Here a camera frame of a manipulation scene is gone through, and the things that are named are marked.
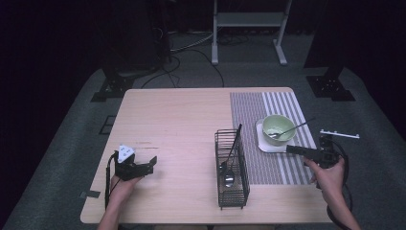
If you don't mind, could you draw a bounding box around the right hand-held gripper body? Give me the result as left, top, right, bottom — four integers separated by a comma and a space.
317, 128, 361, 170

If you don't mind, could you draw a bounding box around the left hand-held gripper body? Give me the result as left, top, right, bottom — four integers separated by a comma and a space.
114, 144, 142, 182

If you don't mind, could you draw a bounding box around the black handled metal spoon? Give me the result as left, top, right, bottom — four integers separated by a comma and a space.
223, 126, 243, 189
218, 124, 243, 173
268, 117, 317, 140

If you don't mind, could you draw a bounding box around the green bowl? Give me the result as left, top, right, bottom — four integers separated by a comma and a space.
261, 114, 297, 148

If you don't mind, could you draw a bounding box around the black wire basket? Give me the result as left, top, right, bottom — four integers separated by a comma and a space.
214, 127, 251, 211

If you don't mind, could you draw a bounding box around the person's left hand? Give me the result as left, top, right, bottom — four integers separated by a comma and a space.
109, 173, 144, 207

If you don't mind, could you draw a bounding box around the person's right hand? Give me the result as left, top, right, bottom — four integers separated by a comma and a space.
304, 155, 348, 200

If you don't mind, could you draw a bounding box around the white square plate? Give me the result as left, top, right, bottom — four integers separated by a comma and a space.
255, 118, 297, 154

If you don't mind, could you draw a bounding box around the dark tape strip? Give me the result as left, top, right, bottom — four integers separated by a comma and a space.
79, 189, 102, 199

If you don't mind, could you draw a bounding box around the grey striped placemat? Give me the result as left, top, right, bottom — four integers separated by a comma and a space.
229, 91, 318, 186

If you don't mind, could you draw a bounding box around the black stand base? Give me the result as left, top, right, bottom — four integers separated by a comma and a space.
90, 73, 137, 104
305, 74, 356, 103

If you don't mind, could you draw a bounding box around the white metal stand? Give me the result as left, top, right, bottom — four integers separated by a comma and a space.
211, 0, 294, 67

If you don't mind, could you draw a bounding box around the left hand-held gripper cable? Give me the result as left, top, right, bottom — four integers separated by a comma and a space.
103, 151, 120, 210

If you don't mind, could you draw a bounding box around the hand-held gripper cable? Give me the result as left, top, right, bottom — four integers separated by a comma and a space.
326, 140, 354, 230
103, 151, 120, 210

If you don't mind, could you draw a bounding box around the right hand-held gripper cable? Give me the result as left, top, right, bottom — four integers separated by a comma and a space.
326, 140, 354, 230

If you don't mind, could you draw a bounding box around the black floor cable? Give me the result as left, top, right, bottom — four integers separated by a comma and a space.
140, 47, 225, 89

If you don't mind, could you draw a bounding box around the grey floor cable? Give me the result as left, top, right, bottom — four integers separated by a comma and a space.
169, 31, 215, 54

